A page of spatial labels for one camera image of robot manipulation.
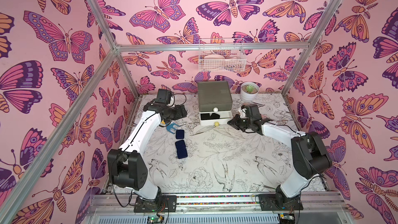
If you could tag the three-drawer cabinet frame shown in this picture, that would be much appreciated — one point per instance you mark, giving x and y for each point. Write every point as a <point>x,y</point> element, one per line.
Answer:
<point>214,94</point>

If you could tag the small navy brooch box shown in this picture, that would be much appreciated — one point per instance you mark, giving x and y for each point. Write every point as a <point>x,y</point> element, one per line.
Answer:
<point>180,134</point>

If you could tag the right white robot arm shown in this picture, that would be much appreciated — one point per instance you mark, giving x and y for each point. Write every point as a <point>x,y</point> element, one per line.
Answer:
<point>309,155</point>

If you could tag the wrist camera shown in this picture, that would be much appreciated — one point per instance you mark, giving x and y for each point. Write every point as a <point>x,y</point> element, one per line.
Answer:
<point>163,96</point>
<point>250,111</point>

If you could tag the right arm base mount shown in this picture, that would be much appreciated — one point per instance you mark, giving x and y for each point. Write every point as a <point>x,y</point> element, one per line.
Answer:
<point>279,202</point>

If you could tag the white wire basket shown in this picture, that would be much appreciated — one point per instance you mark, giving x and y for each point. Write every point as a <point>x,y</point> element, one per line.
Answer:
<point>222,57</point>

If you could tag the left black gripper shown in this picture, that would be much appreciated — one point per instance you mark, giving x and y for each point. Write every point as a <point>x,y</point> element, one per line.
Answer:
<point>180,113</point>

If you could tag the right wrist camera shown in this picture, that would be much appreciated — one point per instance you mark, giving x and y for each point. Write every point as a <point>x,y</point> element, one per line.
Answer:
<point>250,111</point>

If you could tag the black brooch box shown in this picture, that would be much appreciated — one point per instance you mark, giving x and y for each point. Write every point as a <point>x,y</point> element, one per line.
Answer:
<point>205,116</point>
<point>214,116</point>

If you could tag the aluminium front rail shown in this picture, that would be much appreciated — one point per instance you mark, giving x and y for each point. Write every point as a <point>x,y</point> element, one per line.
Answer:
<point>234,208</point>

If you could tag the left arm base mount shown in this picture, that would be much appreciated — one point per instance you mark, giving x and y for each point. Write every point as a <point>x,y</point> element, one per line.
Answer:
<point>162,203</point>

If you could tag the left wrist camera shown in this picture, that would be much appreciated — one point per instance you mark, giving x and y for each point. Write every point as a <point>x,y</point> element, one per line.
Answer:
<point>163,96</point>

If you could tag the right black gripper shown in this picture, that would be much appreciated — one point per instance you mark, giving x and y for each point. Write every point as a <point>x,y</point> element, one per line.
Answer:
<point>238,123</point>

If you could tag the white potted succulent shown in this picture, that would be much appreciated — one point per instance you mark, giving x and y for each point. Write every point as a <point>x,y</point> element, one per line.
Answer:
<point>248,91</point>

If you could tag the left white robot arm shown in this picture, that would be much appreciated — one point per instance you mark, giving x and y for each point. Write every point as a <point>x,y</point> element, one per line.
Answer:
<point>126,166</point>

